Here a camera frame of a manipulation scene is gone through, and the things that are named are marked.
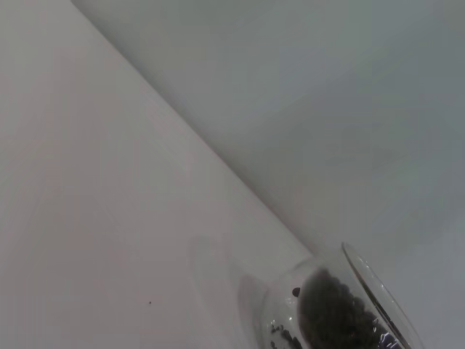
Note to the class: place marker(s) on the clear double-wall glass cup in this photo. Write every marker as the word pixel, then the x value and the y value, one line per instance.
pixel 283 301

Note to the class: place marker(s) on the pile of coffee beans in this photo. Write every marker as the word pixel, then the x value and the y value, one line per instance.
pixel 334 309

